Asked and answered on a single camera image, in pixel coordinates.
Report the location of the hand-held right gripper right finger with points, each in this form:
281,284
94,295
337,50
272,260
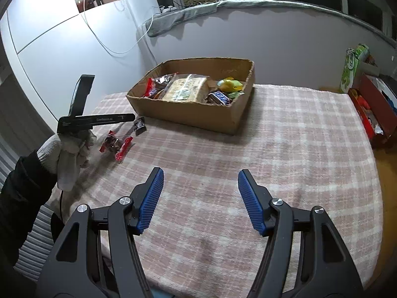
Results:
252,203

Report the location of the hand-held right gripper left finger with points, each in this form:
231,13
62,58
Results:
150,201

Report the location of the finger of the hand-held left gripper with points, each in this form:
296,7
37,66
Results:
124,118

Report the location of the small dark snack packet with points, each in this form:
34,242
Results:
139,125

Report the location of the thin red snack packet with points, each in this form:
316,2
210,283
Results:
149,87

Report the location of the brown clear snack packet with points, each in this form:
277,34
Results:
163,82

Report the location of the large clear snack bag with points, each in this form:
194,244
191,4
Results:
184,90

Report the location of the cardboard box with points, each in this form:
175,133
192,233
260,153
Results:
192,116

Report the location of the brown chocolate bar packet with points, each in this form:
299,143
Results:
218,97

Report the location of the yellow snack packet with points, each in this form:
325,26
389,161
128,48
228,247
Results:
225,84

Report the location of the person's left forearm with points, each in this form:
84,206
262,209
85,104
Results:
21,198

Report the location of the person's left hand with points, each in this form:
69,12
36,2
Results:
69,155

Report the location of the white wardrobe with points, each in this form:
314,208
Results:
62,52

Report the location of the pink plaid blanket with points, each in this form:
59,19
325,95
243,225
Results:
248,149

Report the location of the white power strip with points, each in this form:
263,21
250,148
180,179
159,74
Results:
165,8

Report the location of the white ribbed radiator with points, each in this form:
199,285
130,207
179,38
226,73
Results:
31,248

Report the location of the wooden side table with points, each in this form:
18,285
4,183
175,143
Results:
328,89

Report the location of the red box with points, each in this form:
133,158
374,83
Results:
372,96

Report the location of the green carton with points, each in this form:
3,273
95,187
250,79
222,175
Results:
349,71

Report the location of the white box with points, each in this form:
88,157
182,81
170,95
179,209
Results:
367,68

